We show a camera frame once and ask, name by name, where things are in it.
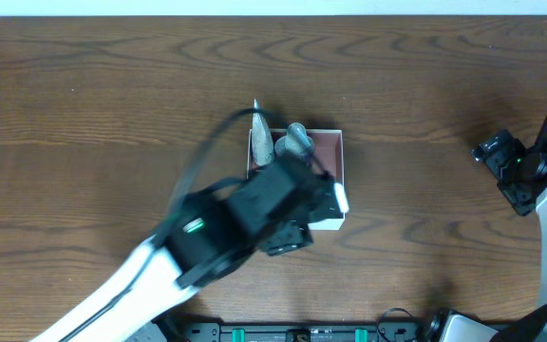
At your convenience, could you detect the white Pantene conditioner tube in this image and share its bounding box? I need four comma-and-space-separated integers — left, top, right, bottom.
251, 112, 275, 166

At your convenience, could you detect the white cardboard box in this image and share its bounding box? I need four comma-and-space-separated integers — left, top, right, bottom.
245, 127, 347, 232

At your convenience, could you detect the black mounting rail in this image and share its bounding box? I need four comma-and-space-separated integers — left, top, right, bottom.
127, 308, 453, 342

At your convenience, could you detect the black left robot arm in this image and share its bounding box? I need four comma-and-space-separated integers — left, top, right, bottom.
36, 156, 349, 341

